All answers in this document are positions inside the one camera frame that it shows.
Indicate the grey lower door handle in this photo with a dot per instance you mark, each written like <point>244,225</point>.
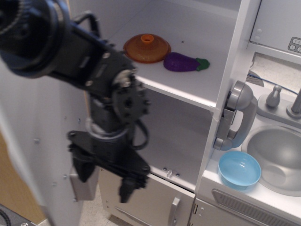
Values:
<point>172,220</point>

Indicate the grey faucet knob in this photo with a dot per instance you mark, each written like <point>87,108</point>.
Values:
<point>273,98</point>

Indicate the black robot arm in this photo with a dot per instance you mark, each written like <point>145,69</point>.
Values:
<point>37,38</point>

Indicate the blue plastic bowl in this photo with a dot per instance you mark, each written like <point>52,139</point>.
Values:
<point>239,170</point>

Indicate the toy microwave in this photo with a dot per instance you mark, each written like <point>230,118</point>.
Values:
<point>278,25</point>

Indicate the grey oven vent panel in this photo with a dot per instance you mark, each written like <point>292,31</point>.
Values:
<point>250,211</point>

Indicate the white toy fridge door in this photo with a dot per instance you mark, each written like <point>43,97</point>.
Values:
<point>35,117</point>

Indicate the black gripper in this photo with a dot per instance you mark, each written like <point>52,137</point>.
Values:
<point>115,155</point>

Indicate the white toy kitchen cabinet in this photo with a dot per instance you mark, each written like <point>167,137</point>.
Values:
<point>186,108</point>

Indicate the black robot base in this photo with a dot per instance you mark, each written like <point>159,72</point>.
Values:
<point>11,218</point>

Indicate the wooden board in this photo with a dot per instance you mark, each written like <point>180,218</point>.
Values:
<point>14,193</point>

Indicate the grey toy faucet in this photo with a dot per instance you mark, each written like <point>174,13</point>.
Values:
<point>294,110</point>

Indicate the grey ice dispenser panel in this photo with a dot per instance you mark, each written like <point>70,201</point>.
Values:
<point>84,191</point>

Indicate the white lower freezer door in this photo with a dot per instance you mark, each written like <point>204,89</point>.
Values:
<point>149,206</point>

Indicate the purple toy eggplant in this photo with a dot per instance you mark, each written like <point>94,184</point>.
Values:
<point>177,62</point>

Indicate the grey toy telephone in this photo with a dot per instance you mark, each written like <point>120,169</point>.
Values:
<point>237,117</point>

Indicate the orange plastic lid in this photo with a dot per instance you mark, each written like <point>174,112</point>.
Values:
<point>147,48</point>

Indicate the grey toy sink basin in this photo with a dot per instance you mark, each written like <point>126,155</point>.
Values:
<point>278,152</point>

